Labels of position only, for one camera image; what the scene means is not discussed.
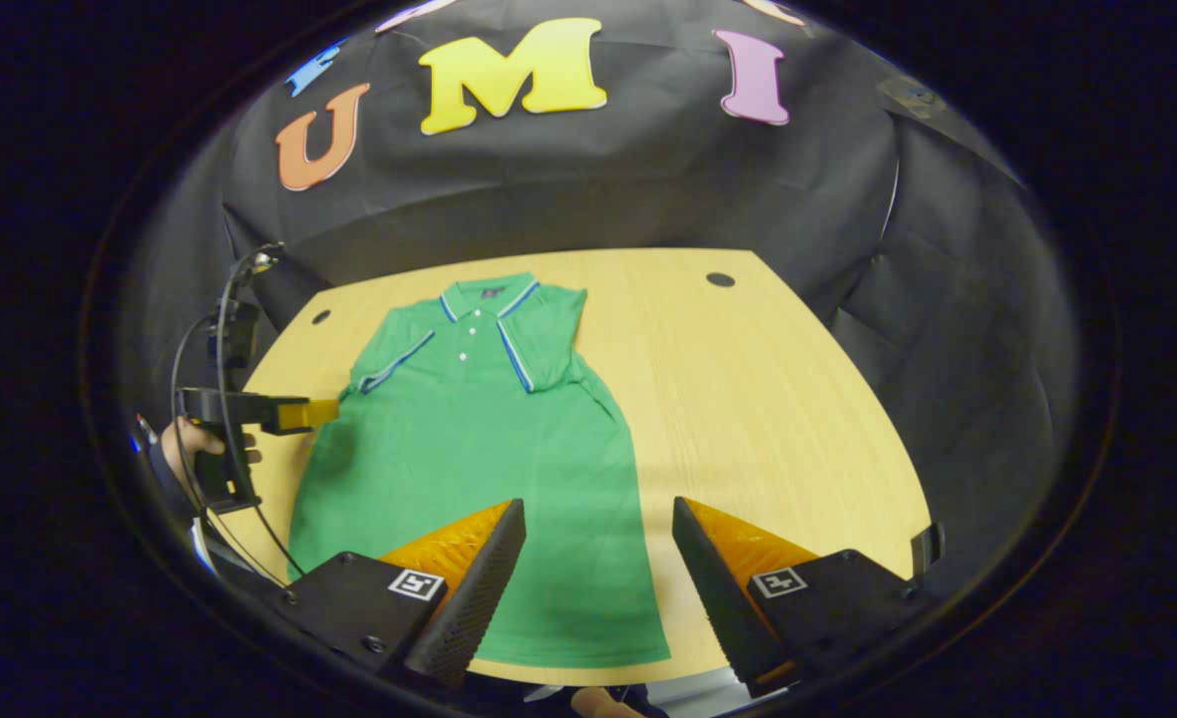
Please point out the green T-shirt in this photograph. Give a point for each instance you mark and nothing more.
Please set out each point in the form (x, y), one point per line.
(469, 449)

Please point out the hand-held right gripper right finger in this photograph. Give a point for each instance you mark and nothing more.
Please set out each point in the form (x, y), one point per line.
(718, 598)

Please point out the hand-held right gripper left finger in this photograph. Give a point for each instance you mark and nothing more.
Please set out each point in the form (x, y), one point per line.
(479, 598)

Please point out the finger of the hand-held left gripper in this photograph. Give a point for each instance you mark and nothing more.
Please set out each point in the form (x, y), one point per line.
(307, 415)

